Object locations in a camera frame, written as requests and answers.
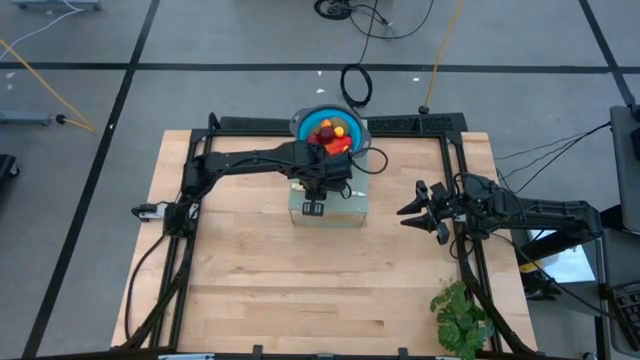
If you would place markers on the black keyboard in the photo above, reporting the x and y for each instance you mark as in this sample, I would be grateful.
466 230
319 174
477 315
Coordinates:
629 305

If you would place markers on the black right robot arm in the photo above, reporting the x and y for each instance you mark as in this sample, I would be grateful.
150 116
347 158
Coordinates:
530 212

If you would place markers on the black table clamp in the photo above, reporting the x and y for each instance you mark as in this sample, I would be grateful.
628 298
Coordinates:
402 352
257 351

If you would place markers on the grey cart base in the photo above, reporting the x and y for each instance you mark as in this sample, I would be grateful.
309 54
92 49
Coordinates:
55 4

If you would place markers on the black floor object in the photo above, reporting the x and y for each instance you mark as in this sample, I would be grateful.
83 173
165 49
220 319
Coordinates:
6 165

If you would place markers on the green artificial plant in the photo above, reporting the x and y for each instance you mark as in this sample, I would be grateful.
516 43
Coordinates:
457 310

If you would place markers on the grey floor bar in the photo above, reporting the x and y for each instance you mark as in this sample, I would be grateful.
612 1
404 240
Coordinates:
25 118

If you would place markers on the blue collapsible colander bowl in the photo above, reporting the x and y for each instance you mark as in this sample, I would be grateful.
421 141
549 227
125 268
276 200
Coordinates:
304 120

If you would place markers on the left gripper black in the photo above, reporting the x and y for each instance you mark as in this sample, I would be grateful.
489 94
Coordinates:
320 175

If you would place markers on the dark red round fruit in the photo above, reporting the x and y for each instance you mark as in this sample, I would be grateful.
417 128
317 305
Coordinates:
313 139
327 134

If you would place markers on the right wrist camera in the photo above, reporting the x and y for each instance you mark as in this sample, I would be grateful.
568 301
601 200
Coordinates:
480 186

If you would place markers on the glossy white panel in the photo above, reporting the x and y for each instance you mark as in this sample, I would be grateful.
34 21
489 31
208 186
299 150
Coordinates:
570 267

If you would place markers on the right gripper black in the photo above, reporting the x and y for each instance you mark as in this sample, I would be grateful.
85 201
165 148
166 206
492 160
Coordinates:
442 205

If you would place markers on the black aluminium frame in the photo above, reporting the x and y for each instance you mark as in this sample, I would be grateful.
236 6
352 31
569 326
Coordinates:
250 125

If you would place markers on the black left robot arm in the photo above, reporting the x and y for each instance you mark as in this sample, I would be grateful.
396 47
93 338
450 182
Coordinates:
240 162

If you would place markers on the small orange-red pepper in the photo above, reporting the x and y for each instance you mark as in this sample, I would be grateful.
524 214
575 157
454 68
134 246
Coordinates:
326 123
339 131

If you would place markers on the red yellow mango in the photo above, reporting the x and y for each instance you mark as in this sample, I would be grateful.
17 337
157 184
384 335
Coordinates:
340 145

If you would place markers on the brown kiwi fruit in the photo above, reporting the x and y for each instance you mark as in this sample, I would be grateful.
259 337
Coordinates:
343 123

